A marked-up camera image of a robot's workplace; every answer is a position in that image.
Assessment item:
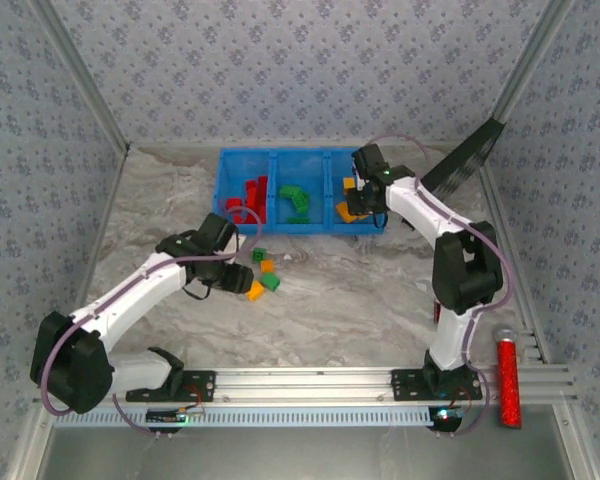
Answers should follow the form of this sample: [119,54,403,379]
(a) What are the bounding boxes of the grey slotted cable duct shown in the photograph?
[51,405,434,430]

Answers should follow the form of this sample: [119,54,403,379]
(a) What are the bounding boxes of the black perforated panel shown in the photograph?
[421,116,507,192]

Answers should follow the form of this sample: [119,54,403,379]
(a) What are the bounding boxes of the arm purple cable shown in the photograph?
[39,206,264,438]
[364,133,513,438]

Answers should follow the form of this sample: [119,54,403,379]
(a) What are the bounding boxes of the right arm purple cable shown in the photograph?
[364,133,513,438]

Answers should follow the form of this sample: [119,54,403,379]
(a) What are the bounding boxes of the red glitter tube silver cap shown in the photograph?
[494,326,525,431]

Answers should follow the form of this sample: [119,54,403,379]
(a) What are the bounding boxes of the aluminium frame post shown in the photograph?
[493,0,579,127]

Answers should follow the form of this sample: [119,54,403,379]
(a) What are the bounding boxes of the small electronics board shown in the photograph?
[145,406,189,428]
[428,405,465,434]

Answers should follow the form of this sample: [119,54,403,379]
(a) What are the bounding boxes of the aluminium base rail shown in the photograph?
[31,365,579,408]

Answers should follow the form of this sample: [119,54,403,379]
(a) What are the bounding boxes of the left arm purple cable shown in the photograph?
[39,206,264,438]

